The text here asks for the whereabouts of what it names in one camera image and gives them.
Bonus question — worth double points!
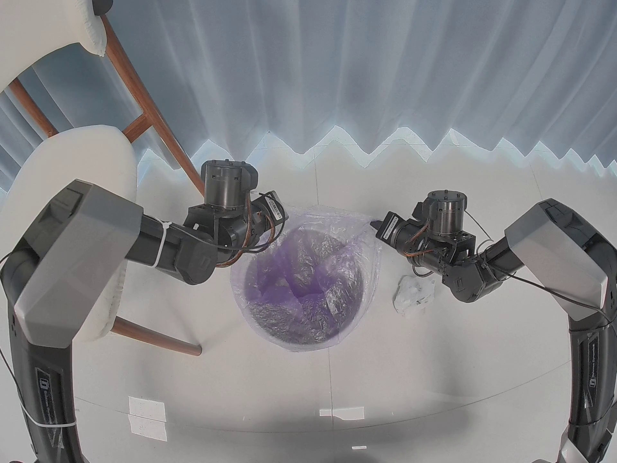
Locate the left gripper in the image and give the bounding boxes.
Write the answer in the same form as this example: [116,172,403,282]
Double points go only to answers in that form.
[228,192,291,253]

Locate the white trash bin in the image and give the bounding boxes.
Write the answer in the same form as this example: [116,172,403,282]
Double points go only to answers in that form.
[243,225,367,348]

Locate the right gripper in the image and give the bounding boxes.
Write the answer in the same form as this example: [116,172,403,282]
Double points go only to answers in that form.
[369,211,435,260]

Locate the purple plastic bag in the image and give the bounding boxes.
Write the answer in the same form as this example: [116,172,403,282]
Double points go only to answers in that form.
[229,205,384,353]

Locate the white paper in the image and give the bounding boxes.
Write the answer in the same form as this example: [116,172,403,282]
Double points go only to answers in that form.
[393,274,437,316]

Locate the pale blue curtain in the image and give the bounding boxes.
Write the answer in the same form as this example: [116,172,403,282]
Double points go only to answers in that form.
[0,0,617,196]

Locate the white padded wooden chair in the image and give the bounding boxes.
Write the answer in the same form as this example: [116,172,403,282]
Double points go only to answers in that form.
[0,0,213,358]

